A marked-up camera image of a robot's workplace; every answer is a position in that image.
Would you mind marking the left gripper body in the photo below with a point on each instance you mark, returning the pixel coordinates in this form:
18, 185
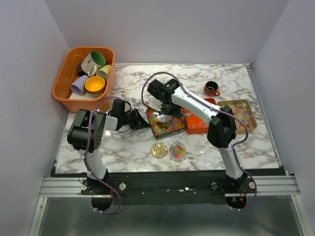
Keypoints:
130, 119

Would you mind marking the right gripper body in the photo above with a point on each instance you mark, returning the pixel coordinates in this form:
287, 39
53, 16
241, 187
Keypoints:
159, 105

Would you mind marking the silver metal scoop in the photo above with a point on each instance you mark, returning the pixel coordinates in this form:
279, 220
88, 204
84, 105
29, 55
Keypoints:
164, 118

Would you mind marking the dark tin of gummies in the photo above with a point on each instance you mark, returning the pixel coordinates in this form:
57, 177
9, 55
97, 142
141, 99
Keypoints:
163, 130

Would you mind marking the orange lollipop tin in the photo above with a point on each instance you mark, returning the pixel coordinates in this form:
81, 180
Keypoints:
194, 125

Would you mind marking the gold popsicle candy tin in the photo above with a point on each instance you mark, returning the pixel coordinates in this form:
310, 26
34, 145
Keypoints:
242, 110

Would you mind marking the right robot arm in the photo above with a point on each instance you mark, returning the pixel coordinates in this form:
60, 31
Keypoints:
170, 98

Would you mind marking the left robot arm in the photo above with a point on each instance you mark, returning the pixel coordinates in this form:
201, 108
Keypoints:
86, 132

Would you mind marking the gold jar lid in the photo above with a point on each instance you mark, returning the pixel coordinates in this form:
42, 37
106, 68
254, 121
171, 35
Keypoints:
159, 150

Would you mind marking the clear glass jar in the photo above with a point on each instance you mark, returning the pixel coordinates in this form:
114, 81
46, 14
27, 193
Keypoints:
177, 151

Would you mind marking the orange black mug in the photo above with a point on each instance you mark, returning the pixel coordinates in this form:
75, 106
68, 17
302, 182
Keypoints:
211, 89

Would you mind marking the yellow-inside bowl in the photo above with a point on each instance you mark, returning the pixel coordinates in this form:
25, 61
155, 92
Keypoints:
95, 86

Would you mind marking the cream yellow cup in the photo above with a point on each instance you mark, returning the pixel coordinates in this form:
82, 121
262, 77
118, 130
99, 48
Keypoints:
104, 72

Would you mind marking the lavender cup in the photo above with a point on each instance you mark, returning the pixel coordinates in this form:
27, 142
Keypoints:
78, 86

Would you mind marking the dark navy cup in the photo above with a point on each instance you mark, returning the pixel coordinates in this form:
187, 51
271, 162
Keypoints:
80, 71

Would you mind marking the floral green-inside mug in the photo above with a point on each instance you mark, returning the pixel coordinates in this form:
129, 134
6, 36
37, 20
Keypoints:
93, 62

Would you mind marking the orange plastic bin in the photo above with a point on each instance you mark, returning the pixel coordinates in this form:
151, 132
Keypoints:
68, 74

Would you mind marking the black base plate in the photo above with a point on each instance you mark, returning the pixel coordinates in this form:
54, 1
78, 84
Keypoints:
168, 188

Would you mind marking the aluminium frame rail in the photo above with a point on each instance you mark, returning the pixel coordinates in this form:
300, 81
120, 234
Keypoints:
65, 187

